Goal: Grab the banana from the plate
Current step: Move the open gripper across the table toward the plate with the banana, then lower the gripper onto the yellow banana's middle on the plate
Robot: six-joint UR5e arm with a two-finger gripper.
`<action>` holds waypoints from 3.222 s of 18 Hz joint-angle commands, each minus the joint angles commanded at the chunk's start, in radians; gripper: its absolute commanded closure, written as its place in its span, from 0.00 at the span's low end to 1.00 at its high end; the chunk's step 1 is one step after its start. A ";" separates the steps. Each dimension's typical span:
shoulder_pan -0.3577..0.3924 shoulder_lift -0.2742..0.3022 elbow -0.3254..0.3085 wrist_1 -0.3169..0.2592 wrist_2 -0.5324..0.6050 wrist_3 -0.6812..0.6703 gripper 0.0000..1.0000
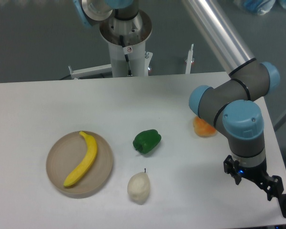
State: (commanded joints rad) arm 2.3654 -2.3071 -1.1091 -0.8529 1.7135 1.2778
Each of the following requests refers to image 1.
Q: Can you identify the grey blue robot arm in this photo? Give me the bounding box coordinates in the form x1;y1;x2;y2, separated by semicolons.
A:
74;0;284;200

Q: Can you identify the white pear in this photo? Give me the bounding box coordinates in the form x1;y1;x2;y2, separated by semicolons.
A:
127;169;151;205

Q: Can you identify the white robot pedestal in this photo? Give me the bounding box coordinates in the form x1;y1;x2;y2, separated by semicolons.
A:
100;10;153;78

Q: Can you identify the beige round plate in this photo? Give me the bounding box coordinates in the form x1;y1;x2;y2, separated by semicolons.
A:
46;131;113;198

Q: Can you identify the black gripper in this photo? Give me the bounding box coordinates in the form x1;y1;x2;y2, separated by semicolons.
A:
224;155;283;201

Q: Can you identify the white frame bracket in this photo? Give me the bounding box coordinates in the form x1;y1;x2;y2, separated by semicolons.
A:
185;43;194;74
68;64;112;79

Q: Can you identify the white right frame bracket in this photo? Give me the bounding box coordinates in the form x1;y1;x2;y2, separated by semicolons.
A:
185;43;194;74

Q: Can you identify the yellow banana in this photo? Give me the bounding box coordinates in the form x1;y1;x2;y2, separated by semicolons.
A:
63;131;98;187

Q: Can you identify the green bell pepper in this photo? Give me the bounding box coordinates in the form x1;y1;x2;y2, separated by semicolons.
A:
133;129;162;155

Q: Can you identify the white left frame bracket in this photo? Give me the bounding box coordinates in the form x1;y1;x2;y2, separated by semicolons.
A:
68;64;112;79

